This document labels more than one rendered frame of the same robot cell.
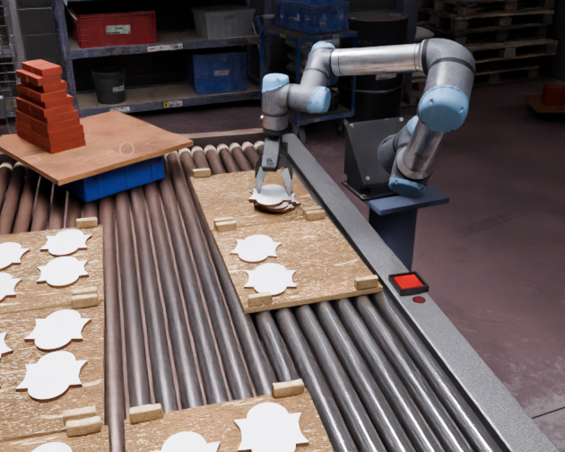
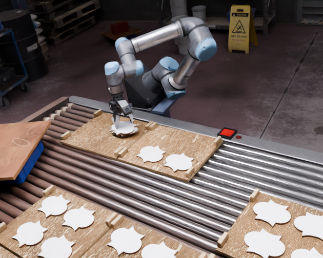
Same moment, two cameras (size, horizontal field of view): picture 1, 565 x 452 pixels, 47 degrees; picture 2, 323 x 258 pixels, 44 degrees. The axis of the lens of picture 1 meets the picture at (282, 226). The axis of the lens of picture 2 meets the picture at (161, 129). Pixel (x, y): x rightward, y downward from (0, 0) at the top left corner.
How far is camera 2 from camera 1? 1.00 m
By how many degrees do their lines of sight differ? 31
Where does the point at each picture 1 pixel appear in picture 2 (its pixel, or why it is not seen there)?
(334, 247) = (180, 135)
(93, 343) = (151, 234)
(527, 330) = not seen: hidden behind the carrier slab
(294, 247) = (165, 144)
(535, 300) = not seen: hidden behind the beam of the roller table
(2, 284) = (59, 243)
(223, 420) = (249, 221)
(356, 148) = (135, 87)
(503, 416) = (319, 158)
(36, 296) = (85, 236)
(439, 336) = (264, 146)
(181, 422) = (237, 233)
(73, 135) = not seen: outside the picture
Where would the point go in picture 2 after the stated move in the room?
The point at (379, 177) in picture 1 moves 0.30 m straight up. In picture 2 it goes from (152, 96) to (144, 51)
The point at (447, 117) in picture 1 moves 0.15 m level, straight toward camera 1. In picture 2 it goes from (210, 52) to (226, 61)
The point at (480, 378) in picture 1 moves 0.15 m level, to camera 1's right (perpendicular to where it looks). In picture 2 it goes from (297, 151) to (315, 137)
